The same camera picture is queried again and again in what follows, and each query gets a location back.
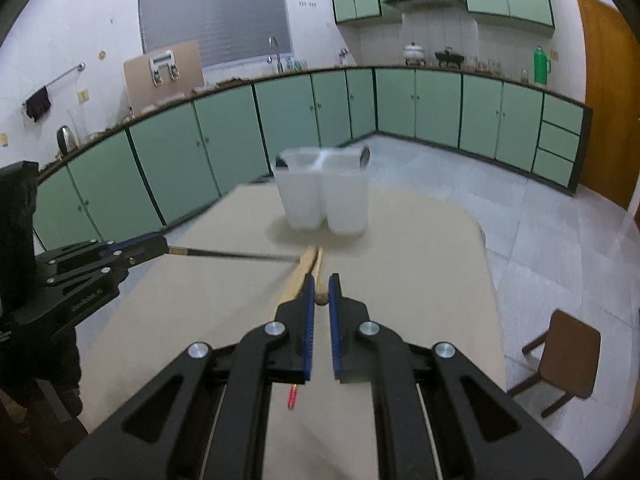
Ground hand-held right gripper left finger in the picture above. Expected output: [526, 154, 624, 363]
[57, 274, 317, 480]

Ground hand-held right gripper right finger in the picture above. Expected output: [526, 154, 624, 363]
[327, 273, 586, 480]

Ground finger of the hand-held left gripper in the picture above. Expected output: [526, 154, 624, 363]
[20, 265, 131, 332]
[36, 233, 170, 275]

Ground wooden chopstick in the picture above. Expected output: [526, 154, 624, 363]
[274, 245, 317, 311]
[312, 247, 329, 307]

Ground black chopstick with gold end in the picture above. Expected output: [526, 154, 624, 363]
[167, 245, 301, 263]

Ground white double utensil holder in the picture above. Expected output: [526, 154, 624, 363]
[273, 146, 371, 236]

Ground clear plastic pitcher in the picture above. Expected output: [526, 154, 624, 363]
[67, 107, 91, 144]

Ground dark cloth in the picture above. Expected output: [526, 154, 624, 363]
[25, 86, 53, 124]

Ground wooden board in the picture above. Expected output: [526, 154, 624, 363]
[123, 41, 206, 114]

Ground brown wooden chair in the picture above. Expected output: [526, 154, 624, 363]
[507, 308, 602, 419]

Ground metal sink faucet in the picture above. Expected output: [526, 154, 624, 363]
[267, 36, 285, 74]

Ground grey window blind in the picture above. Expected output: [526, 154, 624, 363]
[137, 0, 293, 69]

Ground green lower kitchen cabinets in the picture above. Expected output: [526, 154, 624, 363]
[30, 66, 594, 257]

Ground black wok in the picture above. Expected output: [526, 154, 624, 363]
[433, 47, 464, 69]

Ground row of glass jars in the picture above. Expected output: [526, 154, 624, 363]
[465, 56, 531, 82]

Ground green thermos flask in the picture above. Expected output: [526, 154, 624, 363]
[532, 46, 553, 86]

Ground wooden door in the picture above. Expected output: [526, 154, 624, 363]
[575, 0, 640, 211]

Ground metal towel rail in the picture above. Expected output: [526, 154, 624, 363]
[22, 62, 86, 109]

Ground metal bracket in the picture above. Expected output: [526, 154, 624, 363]
[149, 50, 180, 87]

